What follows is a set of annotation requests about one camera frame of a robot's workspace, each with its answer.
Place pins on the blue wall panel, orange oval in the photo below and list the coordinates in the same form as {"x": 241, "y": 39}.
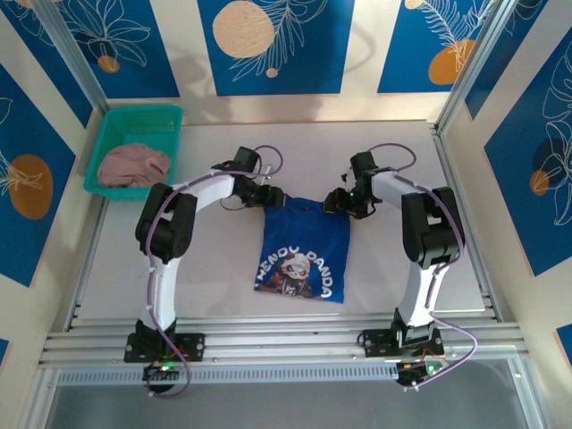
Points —
{"x": 27, "y": 134}

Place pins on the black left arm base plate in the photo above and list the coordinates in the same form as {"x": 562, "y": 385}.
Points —
{"x": 192, "y": 346}

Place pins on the left controller circuit board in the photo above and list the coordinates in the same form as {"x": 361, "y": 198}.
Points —
{"x": 163, "y": 368}

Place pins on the right controller circuit board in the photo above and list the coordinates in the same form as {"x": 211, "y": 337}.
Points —
{"x": 420, "y": 371}

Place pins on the blue wall panel, fern drawing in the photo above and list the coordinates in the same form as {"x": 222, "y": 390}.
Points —
{"x": 411, "y": 44}

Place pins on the blue t-shirt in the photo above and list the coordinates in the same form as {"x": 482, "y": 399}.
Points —
{"x": 308, "y": 232}

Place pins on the blue wall panel, lily drawing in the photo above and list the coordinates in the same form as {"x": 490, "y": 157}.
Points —
{"x": 147, "y": 67}

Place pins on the blue wall panel, beige circle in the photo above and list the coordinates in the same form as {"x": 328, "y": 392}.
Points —
{"x": 290, "y": 67}

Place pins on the aluminium corner post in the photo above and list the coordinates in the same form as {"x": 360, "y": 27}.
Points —
{"x": 73, "y": 53}
{"x": 478, "y": 58}

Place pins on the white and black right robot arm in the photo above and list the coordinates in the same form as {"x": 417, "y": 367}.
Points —
{"x": 420, "y": 290}

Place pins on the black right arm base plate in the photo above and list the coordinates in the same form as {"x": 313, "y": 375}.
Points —
{"x": 377, "y": 342}

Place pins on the teal plastic basket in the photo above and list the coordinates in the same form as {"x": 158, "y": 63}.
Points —
{"x": 134, "y": 123}

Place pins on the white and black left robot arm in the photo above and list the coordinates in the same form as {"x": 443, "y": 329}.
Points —
{"x": 163, "y": 286}

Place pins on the pink crumpled cloth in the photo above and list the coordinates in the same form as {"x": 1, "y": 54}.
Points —
{"x": 134, "y": 165}

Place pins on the aluminium side rail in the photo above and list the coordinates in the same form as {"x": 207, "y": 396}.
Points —
{"x": 450, "y": 170}
{"x": 96, "y": 223}

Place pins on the controller circuit board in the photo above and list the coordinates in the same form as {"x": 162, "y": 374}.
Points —
{"x": 163, "y": 368}
{"x": 420, "y": 371}

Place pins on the aluminium frame rail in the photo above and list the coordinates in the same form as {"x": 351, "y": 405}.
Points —
{"x": 290, "y": 344}

